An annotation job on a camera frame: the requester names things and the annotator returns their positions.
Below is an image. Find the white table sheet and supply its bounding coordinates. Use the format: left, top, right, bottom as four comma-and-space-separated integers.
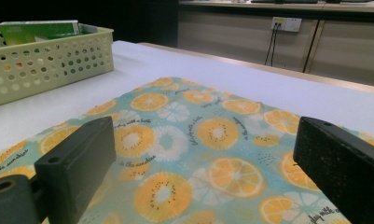
0, 40, 374, 157

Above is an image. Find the fruit-print fabric bag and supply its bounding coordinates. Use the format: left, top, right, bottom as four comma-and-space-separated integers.
0, 77, 374, 224

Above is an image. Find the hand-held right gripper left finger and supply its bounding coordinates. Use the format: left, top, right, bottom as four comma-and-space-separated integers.
34, 116, 118, 224

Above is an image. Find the black power cable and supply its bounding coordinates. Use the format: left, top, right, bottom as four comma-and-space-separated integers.
264, 26, 278, 66
270, 26, 282, 67

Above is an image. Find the green and white box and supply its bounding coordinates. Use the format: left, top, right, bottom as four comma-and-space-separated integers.
0, 20, 80, 47

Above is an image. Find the cream perforated plastic basket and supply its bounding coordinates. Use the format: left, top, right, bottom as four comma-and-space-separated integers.
0, 22, 115, 109

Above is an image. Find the white wall socket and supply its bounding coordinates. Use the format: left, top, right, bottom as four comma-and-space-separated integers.
270, 17, 303, 33

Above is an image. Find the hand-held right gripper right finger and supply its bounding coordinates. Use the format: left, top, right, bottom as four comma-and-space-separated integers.
292, 116, 374, 224

